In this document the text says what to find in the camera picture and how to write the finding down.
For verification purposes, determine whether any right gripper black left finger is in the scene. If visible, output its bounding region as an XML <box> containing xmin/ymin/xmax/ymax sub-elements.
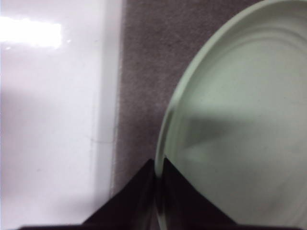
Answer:
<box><xmin>19</xmin><ymin>159</ymin><xmax>156</xmax><ymax>230</ymax></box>

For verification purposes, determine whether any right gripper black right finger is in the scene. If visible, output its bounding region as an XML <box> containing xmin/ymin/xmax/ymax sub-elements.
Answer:
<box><xmin>159</xmin><ymin>158</ymin><xmax>307</xmax><ymax>230</ymax></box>

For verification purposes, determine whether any green round plate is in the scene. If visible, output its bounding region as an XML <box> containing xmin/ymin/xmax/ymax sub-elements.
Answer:
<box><xmin>154</xmin><ymin>0</ymin><xmax>307</xmax><ymax>230</ymax></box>

